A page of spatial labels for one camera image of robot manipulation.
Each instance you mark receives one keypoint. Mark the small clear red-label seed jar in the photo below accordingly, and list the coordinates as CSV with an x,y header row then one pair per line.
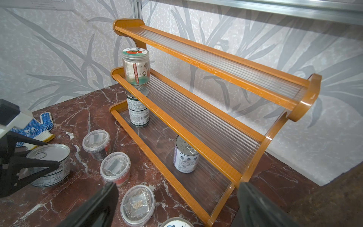
x,y
138,205

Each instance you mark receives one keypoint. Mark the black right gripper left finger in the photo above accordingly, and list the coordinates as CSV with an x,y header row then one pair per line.
x,y
97,211

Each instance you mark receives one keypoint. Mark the silver green label tin can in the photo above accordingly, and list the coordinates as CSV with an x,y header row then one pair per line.
x,y
53,161

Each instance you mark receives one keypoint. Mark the blue dotted work glove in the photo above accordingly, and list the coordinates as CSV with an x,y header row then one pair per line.
x,y
34,129

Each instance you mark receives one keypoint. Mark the small clear grey-label seed jar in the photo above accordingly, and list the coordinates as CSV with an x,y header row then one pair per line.
x,y
115,168

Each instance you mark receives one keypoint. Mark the purple label tin can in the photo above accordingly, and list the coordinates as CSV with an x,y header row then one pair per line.
x,y
186,158

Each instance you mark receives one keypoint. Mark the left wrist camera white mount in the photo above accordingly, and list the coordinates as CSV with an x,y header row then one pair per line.
x,y
13,116

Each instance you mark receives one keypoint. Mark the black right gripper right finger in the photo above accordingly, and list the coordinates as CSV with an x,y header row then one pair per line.
x,y
257,210

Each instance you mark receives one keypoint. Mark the green white tin can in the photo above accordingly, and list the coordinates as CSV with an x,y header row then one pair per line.
x,y
138,112

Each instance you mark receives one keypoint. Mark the clear jar tomato lid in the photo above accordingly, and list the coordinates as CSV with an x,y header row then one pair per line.
x,y
176,222

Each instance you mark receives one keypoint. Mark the tall clear tomato-label jar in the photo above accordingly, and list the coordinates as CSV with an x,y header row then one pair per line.
x,y
136,65

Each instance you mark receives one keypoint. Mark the orange wooden three-tier shelf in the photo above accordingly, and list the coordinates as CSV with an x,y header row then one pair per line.
x,y
229,150

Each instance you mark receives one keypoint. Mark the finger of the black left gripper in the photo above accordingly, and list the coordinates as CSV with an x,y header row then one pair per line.
x,y
13,162

